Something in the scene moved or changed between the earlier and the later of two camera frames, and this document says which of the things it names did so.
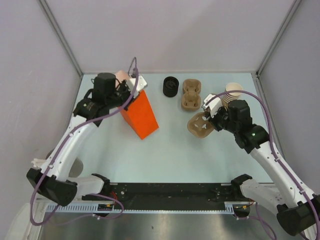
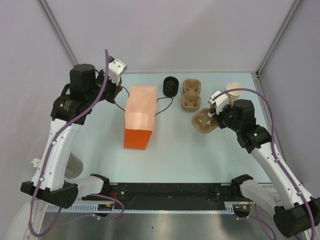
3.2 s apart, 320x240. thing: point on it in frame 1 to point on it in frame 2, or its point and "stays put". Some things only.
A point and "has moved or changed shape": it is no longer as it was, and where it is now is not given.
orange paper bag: x=140 y=113 has moved or changed shape
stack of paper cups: x=229 y=96 stays put
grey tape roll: x=76 y=170 stays put
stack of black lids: x=170 y=86 stays put
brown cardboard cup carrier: x=198 y=125 has moved or changed shape
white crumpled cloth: x=38 y=162 stays put
